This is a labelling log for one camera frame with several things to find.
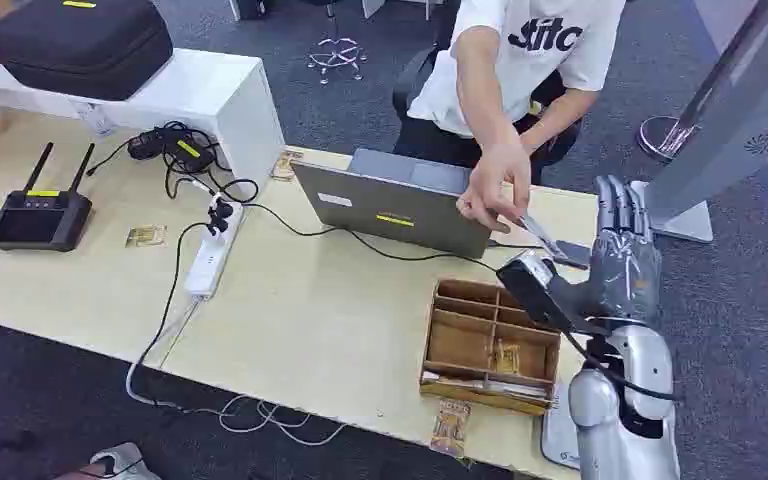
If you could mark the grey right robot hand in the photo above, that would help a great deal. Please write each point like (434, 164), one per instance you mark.
(626, 272)

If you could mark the grey card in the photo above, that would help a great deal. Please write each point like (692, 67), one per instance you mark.
(559, 248)

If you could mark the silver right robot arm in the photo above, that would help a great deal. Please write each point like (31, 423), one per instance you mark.
(629, 437)

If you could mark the round chrome stand base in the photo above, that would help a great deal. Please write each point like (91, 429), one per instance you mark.
(662, 136)

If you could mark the golden card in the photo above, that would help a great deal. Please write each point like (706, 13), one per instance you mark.
(286, 166)
(507, 359)
(146, 236)
(450, 429)

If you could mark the person's hand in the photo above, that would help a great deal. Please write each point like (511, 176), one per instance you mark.
(496, 182)

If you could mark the wooden card box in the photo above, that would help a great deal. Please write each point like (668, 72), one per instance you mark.
(463, 344)

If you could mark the stack of cards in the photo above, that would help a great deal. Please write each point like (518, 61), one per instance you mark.
(483, 387)

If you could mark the grey display stand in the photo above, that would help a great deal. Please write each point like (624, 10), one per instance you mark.
(735, 112)

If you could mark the person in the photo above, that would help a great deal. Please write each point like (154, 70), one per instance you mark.
(523, 73)

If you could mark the grey laptop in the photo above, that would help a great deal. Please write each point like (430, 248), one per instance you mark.
(390, 208)

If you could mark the black office chair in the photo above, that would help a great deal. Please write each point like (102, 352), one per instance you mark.
(417, 76)

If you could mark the chrome chair base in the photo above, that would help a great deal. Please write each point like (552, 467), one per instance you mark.
(338, 58)

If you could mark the black plug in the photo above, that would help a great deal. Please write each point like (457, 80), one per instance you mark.
(220, 215)

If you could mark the white power strip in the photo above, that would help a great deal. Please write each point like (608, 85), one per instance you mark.
(212, 258)

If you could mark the white cabinet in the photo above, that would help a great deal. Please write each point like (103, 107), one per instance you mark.
(225, 106)

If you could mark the black power adapter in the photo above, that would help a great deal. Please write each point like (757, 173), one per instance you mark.
(172, 146)

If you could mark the white shoe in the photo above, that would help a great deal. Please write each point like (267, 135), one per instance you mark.
(122, 462)

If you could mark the black router with antennas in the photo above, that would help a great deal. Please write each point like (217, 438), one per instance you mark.
(39, 222)

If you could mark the black carrying case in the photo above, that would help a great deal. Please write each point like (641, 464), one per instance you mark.
(79, 46)

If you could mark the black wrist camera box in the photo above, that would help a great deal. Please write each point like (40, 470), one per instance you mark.
(533, 288)

